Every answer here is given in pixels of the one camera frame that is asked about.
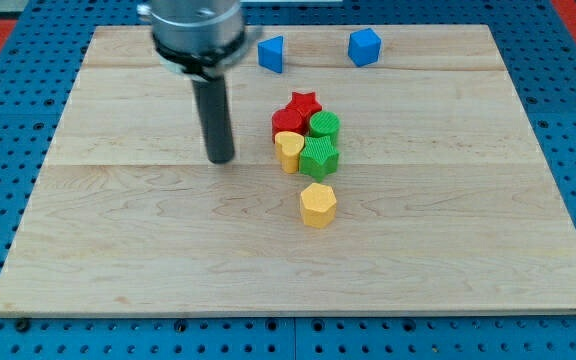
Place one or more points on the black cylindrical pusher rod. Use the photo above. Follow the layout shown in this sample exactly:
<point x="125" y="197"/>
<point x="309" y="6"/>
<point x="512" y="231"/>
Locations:
<point x="214" y="115"/>

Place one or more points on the yellow hexagon block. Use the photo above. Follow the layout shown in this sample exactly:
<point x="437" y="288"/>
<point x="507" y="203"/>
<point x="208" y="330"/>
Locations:
<point x="318" y="205"/>

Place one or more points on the yellow heart block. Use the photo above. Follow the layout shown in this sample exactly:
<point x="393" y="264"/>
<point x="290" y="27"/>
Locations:
<point x="288" y="147"/>

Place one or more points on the blue triangular prism block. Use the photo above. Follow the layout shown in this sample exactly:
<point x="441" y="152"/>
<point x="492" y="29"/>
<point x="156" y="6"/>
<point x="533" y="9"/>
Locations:
<point x="270" y="54"/>

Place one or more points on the red cylinder block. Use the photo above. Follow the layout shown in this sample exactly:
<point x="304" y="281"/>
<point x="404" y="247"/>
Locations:
<point x="287" y="120"/>

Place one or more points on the red star block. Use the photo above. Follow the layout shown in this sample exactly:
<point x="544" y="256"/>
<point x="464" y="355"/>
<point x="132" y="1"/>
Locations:
<point x="306" y="104"/>

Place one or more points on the green cylinder block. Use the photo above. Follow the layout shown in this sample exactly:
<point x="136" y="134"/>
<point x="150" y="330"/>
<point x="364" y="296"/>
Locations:
<point x="325" y="123"/>

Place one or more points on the green star block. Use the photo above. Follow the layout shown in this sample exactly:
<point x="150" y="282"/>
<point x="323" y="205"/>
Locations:
<point x="319" y="158"/>

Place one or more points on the blue cube block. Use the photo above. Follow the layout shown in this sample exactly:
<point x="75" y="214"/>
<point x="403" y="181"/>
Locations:
<point x="364" y="47"/>

